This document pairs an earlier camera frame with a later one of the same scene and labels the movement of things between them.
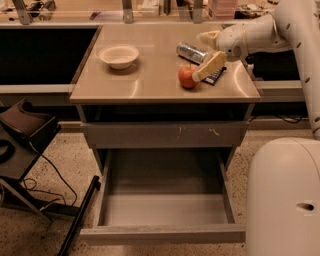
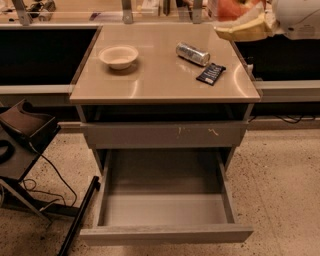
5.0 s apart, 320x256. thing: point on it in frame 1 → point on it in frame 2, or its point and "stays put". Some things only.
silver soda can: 189,51 stays put
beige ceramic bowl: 118,56 stays put
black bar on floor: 94,186 stays put
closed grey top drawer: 165,135 stays put
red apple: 185,76 → 232,9
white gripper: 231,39 → 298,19
